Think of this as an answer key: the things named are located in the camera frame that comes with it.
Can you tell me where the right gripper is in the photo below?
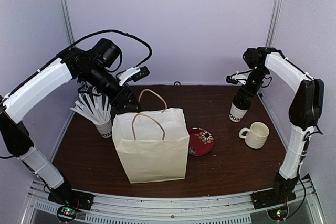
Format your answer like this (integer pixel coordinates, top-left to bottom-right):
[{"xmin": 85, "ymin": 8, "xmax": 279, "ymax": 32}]
[{"xmin": 237, "ymin": 66, "xmax": 269, "ymax": 106}]

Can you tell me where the black plastic cup lid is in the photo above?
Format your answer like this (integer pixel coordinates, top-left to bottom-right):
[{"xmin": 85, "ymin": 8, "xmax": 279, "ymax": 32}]
[{"xmin": 232, "ymin": 102, "xmax": 251, "ymax": 110}]

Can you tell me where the white paper cup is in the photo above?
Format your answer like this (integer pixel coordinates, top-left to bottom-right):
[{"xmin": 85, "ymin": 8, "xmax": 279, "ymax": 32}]
[{"xmin": 229, "ymin": 105, "xmax": 248, "ymax": 123}]

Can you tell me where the cream paper bag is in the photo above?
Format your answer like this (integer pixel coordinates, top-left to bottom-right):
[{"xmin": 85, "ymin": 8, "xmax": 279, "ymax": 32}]
[{"xmin": 112, "ymin": 89, "xmax": 191, "ymax": 184}]

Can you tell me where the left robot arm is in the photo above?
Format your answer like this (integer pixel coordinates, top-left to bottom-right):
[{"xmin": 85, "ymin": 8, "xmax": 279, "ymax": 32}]
[{"xmin": 1, "ymin": 38, "xmax": 149, "ymax": 205}]

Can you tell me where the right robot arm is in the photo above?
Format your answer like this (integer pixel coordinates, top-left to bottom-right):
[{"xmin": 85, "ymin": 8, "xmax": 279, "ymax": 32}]
[{"xmin": 226, "ymin": 47, "xmax": 324, "ymax": 204}]

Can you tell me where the wrapped straw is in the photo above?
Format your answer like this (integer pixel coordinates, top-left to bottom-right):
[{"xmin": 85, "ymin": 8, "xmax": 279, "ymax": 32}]
[
  {"xmin": 92, "ymin": 88, "xmax": 107, "ymax": 123},
  {"xmin": 70, "ymin": 106, "xmax": 99, "ymax": 124},
  {"xmin": 75, "ymin": 95, "xmax": 100, "ymax": 122}
]

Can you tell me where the cream ceramic mug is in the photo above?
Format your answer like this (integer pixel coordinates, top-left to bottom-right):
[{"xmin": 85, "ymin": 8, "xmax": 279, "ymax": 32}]
[{"xmin": 238, "ymin": 122, "xmax": 270, "ymax": 150}]

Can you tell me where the red floral plate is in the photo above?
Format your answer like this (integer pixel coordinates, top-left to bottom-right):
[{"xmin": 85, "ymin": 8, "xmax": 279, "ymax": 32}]
[{"xmin": 188, "ymin": 127, "xmax": 214, "ymax": 156}]

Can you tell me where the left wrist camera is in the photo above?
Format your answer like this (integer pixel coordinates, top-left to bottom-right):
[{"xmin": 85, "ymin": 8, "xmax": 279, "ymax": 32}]
[{"xmin": 118, "ymin": 66, "xmax": 150, "ymax": 86}]

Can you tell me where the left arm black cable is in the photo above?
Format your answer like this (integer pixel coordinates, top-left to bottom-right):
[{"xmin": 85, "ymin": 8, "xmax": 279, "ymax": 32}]
[{"xmin": 52, "ymin": 28, "xmax": 153, "ymax": 78}]

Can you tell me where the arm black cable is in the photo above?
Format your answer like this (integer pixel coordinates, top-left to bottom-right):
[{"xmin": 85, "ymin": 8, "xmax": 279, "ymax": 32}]
[
  {"xmin": 296, "ymin": 98, "xmax": 325, "ymax": 201},
  {"xmin": 52, "ymin": 28, "xmax": 153, "ymax": 78}
]

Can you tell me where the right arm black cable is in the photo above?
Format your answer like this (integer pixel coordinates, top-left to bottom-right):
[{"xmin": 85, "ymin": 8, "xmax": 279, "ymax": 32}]
[{"xmin": 296, "ymin": 98, "xmax": 325, "ymax": 201}]

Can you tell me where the aluminium front rail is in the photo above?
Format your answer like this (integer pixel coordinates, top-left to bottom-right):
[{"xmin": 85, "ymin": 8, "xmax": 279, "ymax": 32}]
[{"xmin": 20, "ymin": 176, "xmax": 323, "ymax": 224}]

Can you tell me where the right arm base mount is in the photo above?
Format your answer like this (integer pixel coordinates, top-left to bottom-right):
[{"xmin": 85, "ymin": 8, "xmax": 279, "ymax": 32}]
[{"xmin": 250, "ymin": 189, "xmax": 296, "ymax": 209}]

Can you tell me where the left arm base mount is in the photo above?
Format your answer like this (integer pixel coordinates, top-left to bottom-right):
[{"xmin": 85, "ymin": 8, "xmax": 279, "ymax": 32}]
[{"xmin": 48, "ymin": 191, "xmax": 94, "ymax": 210}]

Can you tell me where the right aluminium frame post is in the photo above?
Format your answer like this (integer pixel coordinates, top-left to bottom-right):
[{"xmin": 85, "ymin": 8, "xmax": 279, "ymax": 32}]
[{"xmin": 265, "ymin": 0, "xmax": 283, "ymax": 47}]

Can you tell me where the aluminium frame post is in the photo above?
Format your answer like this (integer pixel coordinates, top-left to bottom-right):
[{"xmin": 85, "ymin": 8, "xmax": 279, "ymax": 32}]
[
  {"xmin": 60, "ymin": 0, "xmax": 75, "ymax": 44},
  {"xmin": 265, "ymin": 0, "xmax": 283, "ymax": 47}
]

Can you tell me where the left aluminium frame post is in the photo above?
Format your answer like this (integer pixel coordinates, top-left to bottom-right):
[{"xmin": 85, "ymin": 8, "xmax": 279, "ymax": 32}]
[{"xmin": 60, "ymin": 0, "xmax": 75, "ymax": 44}]

